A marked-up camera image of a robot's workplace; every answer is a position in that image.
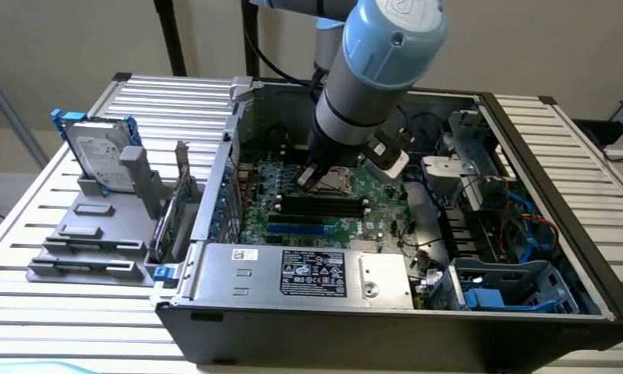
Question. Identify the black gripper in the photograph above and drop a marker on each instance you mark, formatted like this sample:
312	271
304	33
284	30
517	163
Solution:
332	150

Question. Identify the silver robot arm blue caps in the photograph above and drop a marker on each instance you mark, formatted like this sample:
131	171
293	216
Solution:
375	70

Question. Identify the silver socket cover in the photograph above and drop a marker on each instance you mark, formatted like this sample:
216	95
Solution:
311	178

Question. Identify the CPU socket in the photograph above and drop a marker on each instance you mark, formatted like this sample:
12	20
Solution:
343	183

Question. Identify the black RAM slot bank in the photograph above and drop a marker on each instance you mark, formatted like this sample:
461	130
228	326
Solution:
323	205

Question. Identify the black expansion slot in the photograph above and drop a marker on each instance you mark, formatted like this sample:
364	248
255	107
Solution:
296	219

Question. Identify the blue expansion slot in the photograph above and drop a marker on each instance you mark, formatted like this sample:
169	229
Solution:
293	228

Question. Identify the green motherboard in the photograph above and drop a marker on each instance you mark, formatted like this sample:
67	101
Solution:
337	228

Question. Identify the silver chipset heat sink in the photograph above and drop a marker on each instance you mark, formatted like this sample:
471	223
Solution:
368	245

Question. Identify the green graphics card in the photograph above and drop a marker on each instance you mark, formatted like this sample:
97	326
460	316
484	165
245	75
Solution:
173	218

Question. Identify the silver power supply unit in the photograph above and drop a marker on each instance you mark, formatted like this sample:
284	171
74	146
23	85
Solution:
271	280

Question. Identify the silver hard disk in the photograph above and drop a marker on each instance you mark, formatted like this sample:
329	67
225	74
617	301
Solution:
101	156

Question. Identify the blue case latch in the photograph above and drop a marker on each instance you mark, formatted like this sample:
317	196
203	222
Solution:
167	272

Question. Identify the black open PC case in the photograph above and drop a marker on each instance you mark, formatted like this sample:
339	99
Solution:
395	339

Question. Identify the grey parts rack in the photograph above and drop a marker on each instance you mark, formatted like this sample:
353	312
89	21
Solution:
99	237

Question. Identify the blue and grey disk bay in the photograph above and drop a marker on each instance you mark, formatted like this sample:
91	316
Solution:
520	288

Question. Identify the blue disk caddy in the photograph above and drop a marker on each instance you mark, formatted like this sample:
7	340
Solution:
72	117

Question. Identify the black box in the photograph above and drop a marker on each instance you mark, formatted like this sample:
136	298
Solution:
597	132

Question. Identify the light blue sheet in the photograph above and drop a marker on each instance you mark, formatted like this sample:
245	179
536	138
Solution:
26	368

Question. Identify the black and white wrist camera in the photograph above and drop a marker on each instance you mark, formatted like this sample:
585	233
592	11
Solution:
389	157

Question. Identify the metal drive cage bracket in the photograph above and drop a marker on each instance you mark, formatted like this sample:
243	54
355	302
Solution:
473	136

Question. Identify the black stand post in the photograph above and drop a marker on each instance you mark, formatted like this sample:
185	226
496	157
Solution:
251	39
171	37

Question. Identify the grey metal frame bar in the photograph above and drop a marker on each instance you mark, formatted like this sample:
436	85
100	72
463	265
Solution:
8	113

